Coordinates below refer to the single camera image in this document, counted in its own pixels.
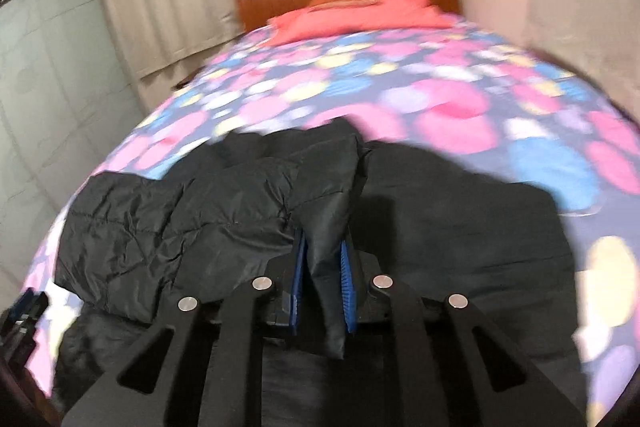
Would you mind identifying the black puffer jacket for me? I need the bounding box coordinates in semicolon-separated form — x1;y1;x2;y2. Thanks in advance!
52;117;588;427

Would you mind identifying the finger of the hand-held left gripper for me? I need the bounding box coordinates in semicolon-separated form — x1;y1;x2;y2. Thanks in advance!
10;289;50;327

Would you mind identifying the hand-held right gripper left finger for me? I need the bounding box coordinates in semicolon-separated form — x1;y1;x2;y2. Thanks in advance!
60;232;307;427

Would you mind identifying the red pillow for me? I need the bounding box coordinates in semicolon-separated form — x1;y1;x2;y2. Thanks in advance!
267;0;453;44

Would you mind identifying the wooden bed headboard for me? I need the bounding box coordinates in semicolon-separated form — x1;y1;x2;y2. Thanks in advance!
236;0;463;40

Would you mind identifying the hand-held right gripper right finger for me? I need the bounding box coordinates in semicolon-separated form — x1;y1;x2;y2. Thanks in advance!
340;234;587;427

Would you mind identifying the frosted glass wardrobe door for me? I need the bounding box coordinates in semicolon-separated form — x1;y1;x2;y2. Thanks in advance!
0;0;146;303

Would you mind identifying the dotted colourful bed blanket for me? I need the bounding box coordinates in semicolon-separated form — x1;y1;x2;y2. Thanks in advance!
20;14;640;408

